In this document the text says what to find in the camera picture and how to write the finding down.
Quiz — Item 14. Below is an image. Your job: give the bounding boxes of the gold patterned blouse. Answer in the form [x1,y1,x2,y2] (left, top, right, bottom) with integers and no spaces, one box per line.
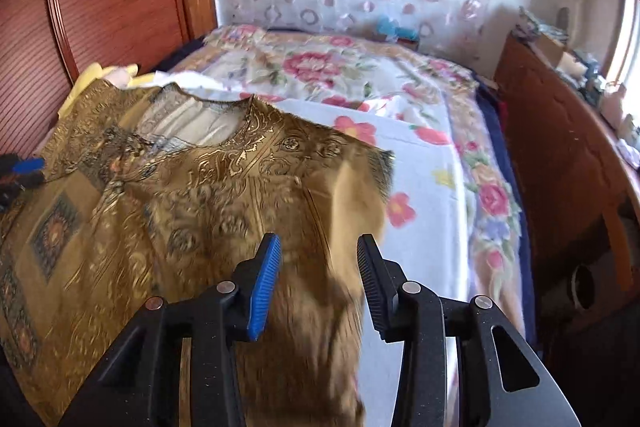
[1,81,393,426]

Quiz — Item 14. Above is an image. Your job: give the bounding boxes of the white floral bed sheet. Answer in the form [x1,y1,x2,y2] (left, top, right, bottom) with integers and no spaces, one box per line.
[137,72,469,426]

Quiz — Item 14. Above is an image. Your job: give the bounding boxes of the yellow Pikachu plush toy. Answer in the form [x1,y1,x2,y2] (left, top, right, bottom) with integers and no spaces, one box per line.
[58,62,155,118]

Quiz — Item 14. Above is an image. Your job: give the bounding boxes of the dark blue blanket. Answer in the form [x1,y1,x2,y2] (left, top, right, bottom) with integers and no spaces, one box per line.
[155,25,536,341]

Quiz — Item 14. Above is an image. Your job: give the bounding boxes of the red wooden headboard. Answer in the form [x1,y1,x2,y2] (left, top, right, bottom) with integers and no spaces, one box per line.
[0,0,219,158]

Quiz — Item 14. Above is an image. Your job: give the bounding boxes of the brown wooden side cabinet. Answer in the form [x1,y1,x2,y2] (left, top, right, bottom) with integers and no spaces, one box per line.
[495,36,639,296]

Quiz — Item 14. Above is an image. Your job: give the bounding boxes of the floral quilt bedspread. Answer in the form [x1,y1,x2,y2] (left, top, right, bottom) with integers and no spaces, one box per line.
[166,26,535,334]

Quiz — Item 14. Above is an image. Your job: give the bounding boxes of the cardboard box on cabinet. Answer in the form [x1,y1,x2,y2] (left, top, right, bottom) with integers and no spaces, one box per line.
[532,34,587,79]

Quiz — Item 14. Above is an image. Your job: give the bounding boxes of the stack of papers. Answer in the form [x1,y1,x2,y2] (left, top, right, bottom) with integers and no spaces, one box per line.
[515,6,568,43]

